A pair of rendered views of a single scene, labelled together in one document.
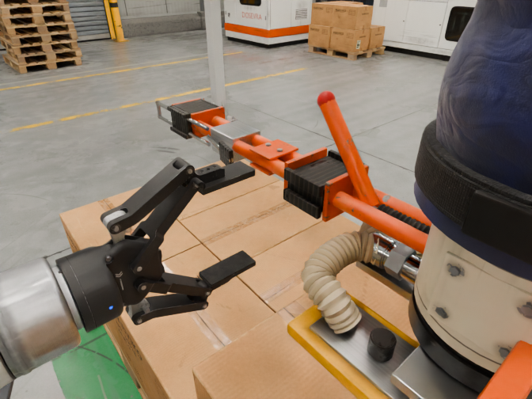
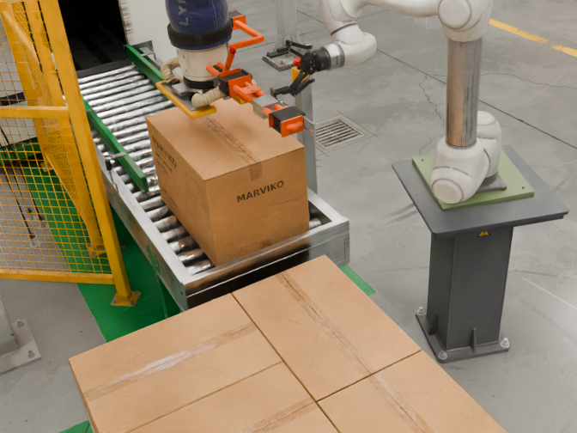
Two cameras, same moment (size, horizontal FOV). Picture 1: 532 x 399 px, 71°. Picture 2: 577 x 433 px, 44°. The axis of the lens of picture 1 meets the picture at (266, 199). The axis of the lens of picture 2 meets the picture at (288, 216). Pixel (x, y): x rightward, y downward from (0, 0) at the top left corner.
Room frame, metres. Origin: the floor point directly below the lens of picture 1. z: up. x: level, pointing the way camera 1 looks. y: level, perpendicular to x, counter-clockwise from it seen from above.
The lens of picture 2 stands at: (2.62, 0.55, 2.22)
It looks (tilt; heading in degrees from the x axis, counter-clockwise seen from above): 35 degrees down; 193
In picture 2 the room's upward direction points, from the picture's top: 5 degrees counter-clockwise
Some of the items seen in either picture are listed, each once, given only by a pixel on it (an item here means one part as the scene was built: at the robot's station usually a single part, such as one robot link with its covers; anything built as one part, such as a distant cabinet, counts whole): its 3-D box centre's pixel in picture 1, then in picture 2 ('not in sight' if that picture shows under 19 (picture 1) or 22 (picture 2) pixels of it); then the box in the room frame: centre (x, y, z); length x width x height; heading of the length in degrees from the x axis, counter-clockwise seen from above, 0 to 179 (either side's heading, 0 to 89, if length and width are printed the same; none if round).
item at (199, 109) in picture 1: (199, 117); (285, 121); (0.73, 0.14, 1.24); 0.08 x 0.07 x 0.05; 40
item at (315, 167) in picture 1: (324, 182); (235, 82); (0.46, -0.08, 1.24); 0.10 x 0.08 x 0.06; 130
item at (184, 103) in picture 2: not in sight; (184, 93); (0.33, -0.32, 1.14); 0.34 x 0.10 x 0.05; 40
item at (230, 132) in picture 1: (235, 140); (265, 106); (0.62, 0.05, 1.23); 0.07 x 0.07 x 0.04; 40
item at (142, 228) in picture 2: not in sight; (99, 168); (-0.16, -1.00, 0.50); 2.31 x 0.05 x 0.19; 39
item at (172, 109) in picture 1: (189, 131); (292, 110); (0.66, 0.14, 1.24); 0.31 x 0.03 x 0.05; 40
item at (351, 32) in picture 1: (347, 28); not in sight; (8.13, -1.64, 0.45); 1.21 x 1.03 x 0.91; 40
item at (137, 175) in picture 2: not in sight; (86, 119); (-0.47, -1.18, 0.60); 1.60 x 0.10 x 0.09; 39
